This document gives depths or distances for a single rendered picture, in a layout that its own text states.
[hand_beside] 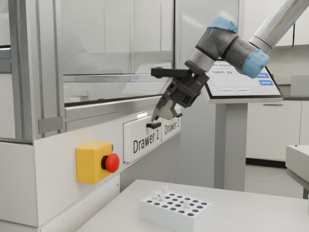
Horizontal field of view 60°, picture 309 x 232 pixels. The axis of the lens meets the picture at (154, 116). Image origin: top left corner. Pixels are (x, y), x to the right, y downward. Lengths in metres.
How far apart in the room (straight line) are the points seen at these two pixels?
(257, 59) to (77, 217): 0.58
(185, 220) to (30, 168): 0.28
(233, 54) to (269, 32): 0.17
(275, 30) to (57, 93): 0.66
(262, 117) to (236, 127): 1.90
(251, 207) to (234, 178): 1.14
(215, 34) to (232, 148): 1.07
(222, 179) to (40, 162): 1.42
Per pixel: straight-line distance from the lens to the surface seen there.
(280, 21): 0.91
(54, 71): 0.50
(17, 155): 0.50
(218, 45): 0.78
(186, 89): 0.78
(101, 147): 0.55
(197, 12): 2.48
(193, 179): 2.55
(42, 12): 0.50
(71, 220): 0.59
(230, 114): 1.69
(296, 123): 3.63
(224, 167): 1.74
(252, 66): 0.77
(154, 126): 0.82
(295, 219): 0.65
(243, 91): 1.63
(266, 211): 0.66
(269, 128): 3.63
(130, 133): 0.74
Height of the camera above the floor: 1.03
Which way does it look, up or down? 6 degrees down
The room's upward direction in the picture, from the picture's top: straight up
